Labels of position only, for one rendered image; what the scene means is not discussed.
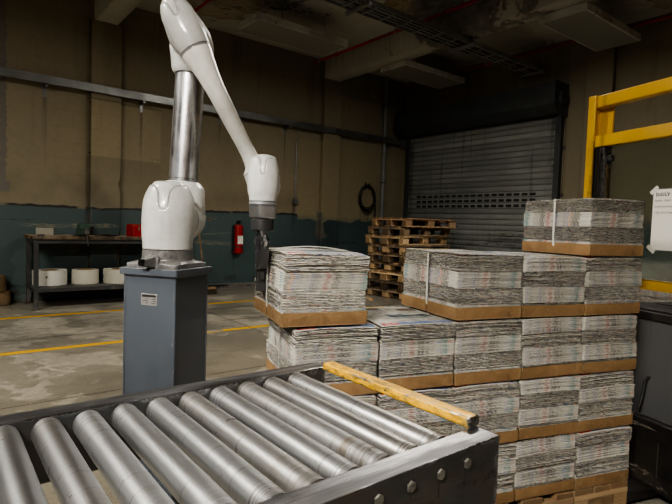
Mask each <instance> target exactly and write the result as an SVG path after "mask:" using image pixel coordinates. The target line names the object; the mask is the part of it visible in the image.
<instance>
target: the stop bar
mask: <svg viewBox="0 0 672 504"><path fill-rule="evenodd" d="M323 370H325V371H327V372H330V373H332V374H335V375H337V376H340V377H342V378H345V379H347V380H350V381H352V382H355V383H357V384H360V385H362V386H365V387H367V388H370V389H372V390H375V391H377V392H380V393H382V394H385V395H387V396H390V397H392V398H394V399H397V400H399V401H402V402H404V403H407V404H409V405H412V406H414V407H417V408H419V409H422V410H424V411H427V412H429V413H432V414H434V415H437V416H439V417H442V418H444V419H447V420H449V421H452V422H454V423H457V424H459V425H462V426H464V427H467V428H472V427H475V426H477V425H478V424H479V416H478V415H476V414H474V413H471V412H468V411H466V410H463V409H460V408H457V407H455V406H452V405H449V404H447V403H444V402H441V401H439V400H436V399H433V398H431V397H428V396H425V395H423V394H420V393H417V392H414V391H412V390H409V389H406V388H404V387H401V386H398V385H396V384H393V383H390V382H388V381H385V380H382V379H379V378H377V377H374V376H371V375H369V374H366V373H363V372H361V371H358V370H355V369H353V368H350V367H347V366H344V365H342V364H339V363H336V362H334V361H327V362H323Z"/></svg>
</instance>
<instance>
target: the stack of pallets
mask: <svg viewBox="0 0 672 504"><path fill-rule="evenodd" d="M382 220H386V225H382ZM441 222H445V223H446V227H441ZM406 225H407V226H406ZM422 227H423V228H422ZM372 228H373V229H372ZM449 228H454V229H456V220H443V219H423V218H390V217H387V218H386V217H372V226H368V229H369V231H368V234H365V237H366V241H365V243H367V246H368V250H367V252H368V256H369V257H370V258H371V259H370V268H369V270H370V272H367V273H368V274H366V275H367V277H368V278H367V281H368V282H367V284H368V285H367V289H368V292H367V295H382V296H381V297H383V298H396V297H399V300H401V301H402V293H403V291H404V290H403V288H404V287H403V286H404V285H403V282H404V281H403V279H404V278H403V277H404V276H403V275H404V274H403V272H404V261H403V258H402V253H401V252H405V251H407V250H406V249H405V248H422V249H434V247H436V248H441V249H450V245H447V244H446V239H447V237H450V229H449ZM378 229H383V232H382V233H378ZM399 230H400V234H399ZM418 230H421V234H418ZM435 231H441V234H440V235H434V233H435ZM373 234H376V235H373ZM375 238H381V242H375ZM395 239H399V242H395ZM413 239H419V243H414V242H413ZM430 239H437V244H431V243H430ZM377 247H382V250H377ZM398 248H399V250H398ZM378 255H380V256H382V259H378ZM399 257H400V258H399ZM379 264H383V265H384V267H379ZM396 272H397V273H396ZM375 273H380V275H379V276H375ZM375 282H380V284H375ZM377 291H382V292H379V293H377ZM393 293H396V295H393Z"/></svg>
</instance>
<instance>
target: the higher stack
mask: <svg viewBox="0 0 672 504"><path fill-rule="evenodd" d="M645 204H646V203H645V202H644V201H637V200H624V199H607V198H574V199H557V200H556V199H554V200H537V201H528V202H526V205H525V206H526V208H525V214H524V216H525V217H524V222H523V223H524V224H523V225H524V230H523V231H524V237H523V238H524V239H523V241H535V242H552V246H554V242H556V243H576V244H604V245H642V243H645V242H644V240H643V239H644V230H645V229H642V227H643V219H644V215H642V214H644V210H645V209H644V208H645V206H644V205H645ZM531 231H532V232H531ZM526 232H527V233H526ZM628 236H629V237H628ZM528 252H529V253H539V254H553V255H560V256H572V257H579V258H585V259H587V260H586V261H587V263H585V264H586V266H587V267H585V268H586V269H585V270H586V272H584V273H585V274H584V276H585V279H584V280H585V281H584V285H583V286H584V287H585V289H584V290H585V291H584V295H583V296H584V300H583V301H584V302H583V304H586V306H587V304H609V303H638V302H639V300H640V299H639V296H640V293H641V292H640V291H638V290H640V286H641V285H642V283H640V282H642V281H641V280H642V273H643V272H641V269H642V268H641V267H642V266H641V265H642V263H641V262H642V260H641V259H637V258H629V257H635V256H593V255H577V254H563V253H550V252H537V251H528ZM577 316H580V317H582V318H581V319H582V323H581V325H583V326H581V327H582V328H581V330H580V331H581V332H579V333H580V335H581V336H580V337H581V338H580V342H579V343H580V344H581V345H583V347H581V348H582V353H583V354H582V357H581V359H582V360H581V362H583V370H584V363H589V362H600V361H613V360H626V359H634V358H635V357H636V356H637V354H636V352H637V351H636V349H637V345H636V344H637V343H636V338H635V336H636V335H637V331H635V330H637V328H635V327H636V326H637V325H636V324H637V323H636V322H637V321H636V320H637V319H636V318H637V316H636V315H632V314H628V313H627V314H604V315H577ZM633 374H634V373H633V371H631V370H620V371H608V372H597V373H586V374H582V373H580V374H575V375H578V376H580V377H581V378H580V380H581V381H579V382H580V384H581V385H579V386H580V388H579V389H580V390H579V395H578V396H579V399H578V400H577V401H578V405H579V408H578V419H577V421H584V420H592V419H599V418H607V417H615V416H622V415H629V414H631V411H632V408H633V407H632V404H633V403H632V399H631V398H634V394H635V393H634V388H635V387H634V386H635V384H633V383H634V382H633V381H634V380H633V379H634V378H633V377H634V375H633ZM574 434H575V435H574V436H575V438H576V439H574V440H575V448H576V452H575V453H576V459H575V460H576V461H575V465H574V466H575V467H574V469H575V471H574V478H575V479H579V478H584V477H589V476H595V475H600V474H605V473H611V472H617V471H622V470H628V468H627V467H629V465H628V463H629V453H628V452H629V449H630V448H629V445H630V444H629V441H630V440H631V437H632V436H631V435H632V427H630V426H628V425H622V426H616V427H609V428H602V429H595V430H589V431H582V432H575V433H574ZM627 484H628V481H627V480H621V481H616V482H611V483H606V484H601V485H596V486H591V487H586V488H581V489H576V490H575V489H572V490H570V491H571V492H572V496H573V497H574V500H573V504H626V500H627V491H628V486H627Z"/></svg>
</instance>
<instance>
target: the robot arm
mask: <svg viewBox="0 0 672 504"><path fill-rule="evenodd" d="M160 13H161V19H162V22H163V24H164V27H165V30H166V34H167V37H168V40H169V42H170V44H169V47H170V55H171V67H172V70H173V72H174V74H175V86H174V101H173V117H172V133H171V149H170V164H169V180H166V181H155V182H154V183H153V184H151V185H150V186H149V188H148V189H147V191H146V193H145V196H144V199H143V204H142V217H141V233H142V258H141V259H139V260H135V261H131V262H127V267H134V268H151V269H165V270H181V269H188V268H196V267H206V262H202V261H198V260H194V259H193V240H194V238H195V237H196V236H198V235H199V234H200V233H201V231H202V230H203V228H204V226H205V222H206V215H205V190H204V188H203V187H202V185H201V184H200V183H198V171H199V156H200V141H201V126H202V111H203V96H204V89H205V91H206V93H207V95H208V96H209V98H210V100H211V102H212V104H213V105H214V107H215V109H216V111H217V113H218V115H219V116H220V118H221V120H222V122H223V124H224V125H225V127H226V129H227V131H228V133H229V134H230V136H231V138H232V140H233V142H234V143H235V145H236V147H237V149H238V151H239V153H240V155H241V157H242V160H243V162H244V165H245V172H244V174H243V175H244V178H245V180H246V183H247V190H248V195H249V217H250V218H253V220H251V230H252V231H257V234H256V236H255V239H254V244H255V267H256V288H255V290H256V291H265V282H266V269H267V263H268V252H269V244H270V241H269V237H268V233H267V231H273V229H274V220H272V218H276V206H277V204H276V202H277V196H278V194H279V192H280V188H281V185H280V175H279V167H278V163H277V160H276V158H275V157H274V156H271V155H267V154H259V155H258V154H257V152H256V150H255V148H254V147H253V145H252V143H251V141H250V139H249V137H248V135H247V132H246V130H245V128H244V126H243V124H242V122H241V120H240V118H239V115H238V113H237V111H236V109H235V107H234V105H233V103H232V101H231V98H230V96H229V94H228V92H227V90H226V88H225V86H224V83H223V81H222V79H221V76H220V74H219V71H218V68H217V65H216V62H215V59H214V46H213V41H212V38H211V35H210V33H209V31H208V29H207V27H206V26H205V25H204V23H203V21H202V20H201V19H200V17H199V16H198V15H197V13H196V12H195V11H194V9H193V8H192V6H191V5H190V4H189V3H188V2H187V1H186V0H163V1H162V2H161V5H160Z"/></svg>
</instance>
